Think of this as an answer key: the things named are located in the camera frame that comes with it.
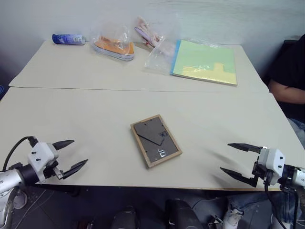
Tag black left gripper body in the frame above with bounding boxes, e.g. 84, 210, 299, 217
43, 161, 66, 180

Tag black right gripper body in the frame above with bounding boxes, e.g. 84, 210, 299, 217
251, 154, 269, 188

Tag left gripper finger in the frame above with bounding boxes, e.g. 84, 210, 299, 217
62, 159, 89, 180
52, 140, 75, 151

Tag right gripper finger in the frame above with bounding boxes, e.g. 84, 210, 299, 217
227, 143, 262, 155
219, 167, 257, 188

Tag ripped blue jeans legs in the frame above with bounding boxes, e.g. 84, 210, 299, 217
192, 189, 305, 229

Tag silver robot body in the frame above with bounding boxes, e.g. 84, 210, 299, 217
0, 189, 14, 229

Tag large dark rounded shape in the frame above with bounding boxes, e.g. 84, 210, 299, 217
165, 198, 203, 229

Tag small dark rounded shape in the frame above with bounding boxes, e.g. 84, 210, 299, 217
111, 206, 141, 229

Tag person in black shirt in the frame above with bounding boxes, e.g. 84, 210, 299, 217
263, 34, 305, 145

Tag stack of coloured paper sheets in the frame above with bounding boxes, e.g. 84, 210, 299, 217
170, 39, 238, 86

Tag blue printed tube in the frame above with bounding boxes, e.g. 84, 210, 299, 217
51, 33, 87, 46

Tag plastic bag with orange paper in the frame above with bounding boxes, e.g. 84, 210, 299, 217
90, 23, 136, 63

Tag black chair back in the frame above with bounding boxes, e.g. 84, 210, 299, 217
283, 35, 301, 50

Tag empty clear plastic bag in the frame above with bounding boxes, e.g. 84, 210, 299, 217
143, 40, 179, 77

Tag plastic bag with pink items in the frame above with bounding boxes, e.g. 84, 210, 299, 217
133, 16, 165, 48

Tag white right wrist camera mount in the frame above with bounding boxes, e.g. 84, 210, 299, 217
258, 147, 286, 186

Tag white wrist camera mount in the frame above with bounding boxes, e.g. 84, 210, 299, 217
258, 147, 286, 186
27, 142, 60, 184

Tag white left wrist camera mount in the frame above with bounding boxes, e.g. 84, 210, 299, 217
27, 142, 60, 184

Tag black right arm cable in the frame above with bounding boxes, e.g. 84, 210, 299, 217
264, 176, 300, 229

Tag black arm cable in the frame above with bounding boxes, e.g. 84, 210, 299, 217
264, 176, 300, 229
2, 136, 37, 171

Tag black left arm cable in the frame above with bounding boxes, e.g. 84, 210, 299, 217
2, 136, 37, 171

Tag wooden picture frame face-down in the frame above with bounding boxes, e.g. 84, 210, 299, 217
130, 114, 183, 169

